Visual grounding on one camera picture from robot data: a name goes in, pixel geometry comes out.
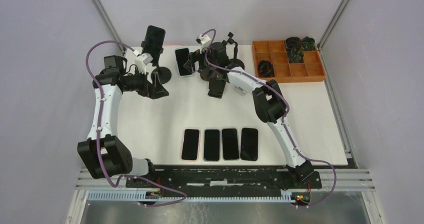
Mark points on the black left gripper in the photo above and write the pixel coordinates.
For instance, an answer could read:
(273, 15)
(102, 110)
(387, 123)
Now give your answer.
(155, 90)

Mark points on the black phone on tall stand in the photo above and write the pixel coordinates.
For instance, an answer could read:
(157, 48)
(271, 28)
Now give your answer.
(155, 34)

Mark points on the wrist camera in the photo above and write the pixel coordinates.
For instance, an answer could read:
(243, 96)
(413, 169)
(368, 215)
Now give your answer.
(203, 40)
(141, 60)

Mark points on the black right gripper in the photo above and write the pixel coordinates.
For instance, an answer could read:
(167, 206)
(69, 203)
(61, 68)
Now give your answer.
(194, 57)

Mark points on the black phone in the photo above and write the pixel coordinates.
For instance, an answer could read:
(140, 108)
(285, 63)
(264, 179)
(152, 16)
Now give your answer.
(249, 144)
(230, 144)
(155, 34)

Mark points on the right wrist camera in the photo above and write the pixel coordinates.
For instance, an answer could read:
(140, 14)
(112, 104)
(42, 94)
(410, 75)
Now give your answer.
(203, 40)

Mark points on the black mounting base plate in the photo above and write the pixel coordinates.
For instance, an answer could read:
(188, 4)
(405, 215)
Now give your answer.
(231, 181)

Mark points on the silver metal phone stand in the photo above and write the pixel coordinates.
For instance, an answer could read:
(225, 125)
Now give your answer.
(240, 90)

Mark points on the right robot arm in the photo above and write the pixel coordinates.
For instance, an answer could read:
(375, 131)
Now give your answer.
(269, 104)

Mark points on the wooden compartment tray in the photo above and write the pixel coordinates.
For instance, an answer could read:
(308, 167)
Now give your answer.
(272, 61)

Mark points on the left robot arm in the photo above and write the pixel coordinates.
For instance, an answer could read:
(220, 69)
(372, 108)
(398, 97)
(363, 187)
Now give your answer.
(103, 153)

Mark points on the tall black phone stand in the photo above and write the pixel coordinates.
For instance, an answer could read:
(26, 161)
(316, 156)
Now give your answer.
(236, 55)
(155, 50)

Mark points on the small black folding stand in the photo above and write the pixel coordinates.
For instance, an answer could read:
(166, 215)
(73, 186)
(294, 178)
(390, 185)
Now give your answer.
(216, 88)

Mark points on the white case phone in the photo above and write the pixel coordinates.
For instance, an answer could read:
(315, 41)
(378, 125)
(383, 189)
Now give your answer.
(182, 56)

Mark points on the clear case phone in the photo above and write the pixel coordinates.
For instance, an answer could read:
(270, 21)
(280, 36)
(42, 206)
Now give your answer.
(211, 145)

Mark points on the pink case phone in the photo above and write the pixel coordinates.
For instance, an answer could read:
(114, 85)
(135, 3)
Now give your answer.
(190, 145)

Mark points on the white slotted cable duct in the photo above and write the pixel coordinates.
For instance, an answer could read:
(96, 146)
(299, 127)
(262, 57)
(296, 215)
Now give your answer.
(145, 196)

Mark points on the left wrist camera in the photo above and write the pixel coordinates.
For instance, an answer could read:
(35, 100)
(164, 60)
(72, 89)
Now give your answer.
(141, 60)

